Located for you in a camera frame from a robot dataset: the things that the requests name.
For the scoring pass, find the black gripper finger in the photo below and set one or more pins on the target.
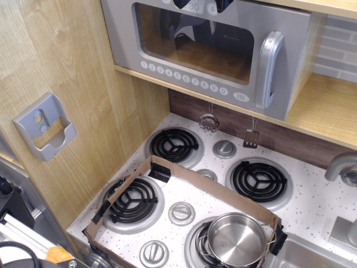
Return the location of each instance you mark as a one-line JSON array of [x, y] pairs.
[[221, 5], [181, 3]]

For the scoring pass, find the silver toy microwave door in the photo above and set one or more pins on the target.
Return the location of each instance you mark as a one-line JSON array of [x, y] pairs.
[[215, 54]]

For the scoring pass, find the silver microwave door handle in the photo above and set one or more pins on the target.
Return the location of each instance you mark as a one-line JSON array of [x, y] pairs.
[[269, 51]]

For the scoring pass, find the hanging metal strainer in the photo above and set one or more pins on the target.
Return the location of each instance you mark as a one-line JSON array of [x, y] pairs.
[[208, 122]]

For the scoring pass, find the hanging metal spatula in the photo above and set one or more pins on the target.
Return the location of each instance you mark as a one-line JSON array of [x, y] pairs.
[[251, 137]]

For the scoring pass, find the back left black burner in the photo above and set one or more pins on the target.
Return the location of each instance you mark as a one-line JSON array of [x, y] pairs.
[[174, 144]]

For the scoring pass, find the black burner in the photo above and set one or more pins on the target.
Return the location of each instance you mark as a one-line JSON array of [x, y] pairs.
[[136, 203], [202, 247], [174, 144], [258, 181]]

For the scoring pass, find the back silver stove knob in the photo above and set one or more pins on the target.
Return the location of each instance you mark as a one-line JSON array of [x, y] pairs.
[[224, 149]]

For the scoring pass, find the silver stove knob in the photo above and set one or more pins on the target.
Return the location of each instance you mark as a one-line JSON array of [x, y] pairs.
[[208, 174], [154, 254], [181, 214], [224, 149]]

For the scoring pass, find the wooden shelf board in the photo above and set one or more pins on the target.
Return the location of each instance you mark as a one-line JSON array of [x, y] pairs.
[[325, 107]]

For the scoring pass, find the middle silver stove knob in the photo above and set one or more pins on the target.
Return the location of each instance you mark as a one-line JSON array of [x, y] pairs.
[[208, 174]]

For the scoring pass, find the back right black burner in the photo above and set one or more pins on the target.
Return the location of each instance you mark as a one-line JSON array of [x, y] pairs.
[[258, 181]]

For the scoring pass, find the grey toy faucet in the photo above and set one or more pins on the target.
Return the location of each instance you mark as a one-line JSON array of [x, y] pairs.
[[343, 165]]

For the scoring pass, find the front left black burner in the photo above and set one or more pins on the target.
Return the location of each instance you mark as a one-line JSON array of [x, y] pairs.
[[136, 203]]

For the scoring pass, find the centre silver stove knob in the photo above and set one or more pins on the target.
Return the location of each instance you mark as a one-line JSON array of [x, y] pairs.
[[181, 214]]

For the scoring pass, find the stainless steel pot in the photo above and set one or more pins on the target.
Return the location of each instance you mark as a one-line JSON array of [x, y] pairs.
[[239, 240]]

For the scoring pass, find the front right black burner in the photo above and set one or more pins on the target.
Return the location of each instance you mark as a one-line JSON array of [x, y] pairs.
[[202, 247]]

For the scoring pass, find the front silver stove knob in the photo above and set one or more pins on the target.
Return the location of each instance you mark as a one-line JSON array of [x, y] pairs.
[[154, 254]]

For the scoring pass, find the stainless steel sink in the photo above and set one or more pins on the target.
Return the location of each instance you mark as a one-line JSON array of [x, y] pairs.
[[293, 251]]

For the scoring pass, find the grey wall phone holder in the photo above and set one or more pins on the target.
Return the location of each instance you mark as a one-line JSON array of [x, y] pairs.
[[37, 119]]

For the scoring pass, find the grey faucet handle base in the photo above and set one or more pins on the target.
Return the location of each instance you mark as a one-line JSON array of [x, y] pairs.
[[343, 234]]

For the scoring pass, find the brown cardboard frame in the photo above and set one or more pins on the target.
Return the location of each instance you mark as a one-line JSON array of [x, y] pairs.
[[120, 243]]

